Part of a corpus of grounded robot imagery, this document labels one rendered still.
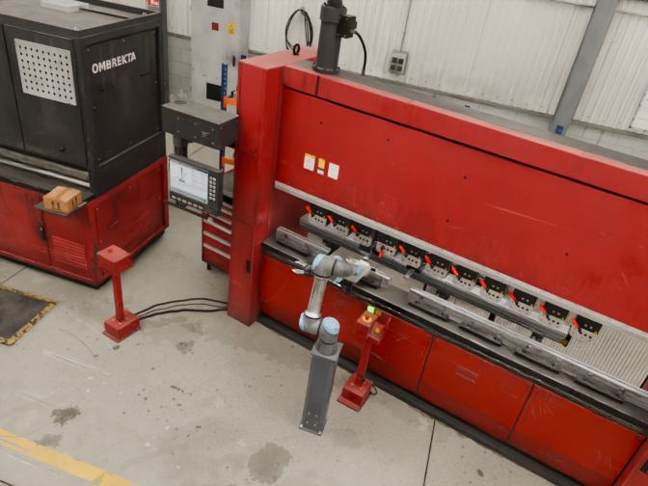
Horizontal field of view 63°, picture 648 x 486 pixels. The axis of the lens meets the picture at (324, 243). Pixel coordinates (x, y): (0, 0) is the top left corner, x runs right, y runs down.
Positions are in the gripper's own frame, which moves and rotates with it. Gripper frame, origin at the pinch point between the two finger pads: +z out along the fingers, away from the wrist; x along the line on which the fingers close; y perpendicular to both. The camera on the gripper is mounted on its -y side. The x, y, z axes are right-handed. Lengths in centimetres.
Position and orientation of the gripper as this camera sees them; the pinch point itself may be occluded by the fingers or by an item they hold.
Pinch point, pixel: (295, 266)
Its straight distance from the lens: 390.6
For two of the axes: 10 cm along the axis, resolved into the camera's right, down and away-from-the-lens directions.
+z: -9.6, -2.5, 1.5
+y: -0.3, -4.5, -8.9
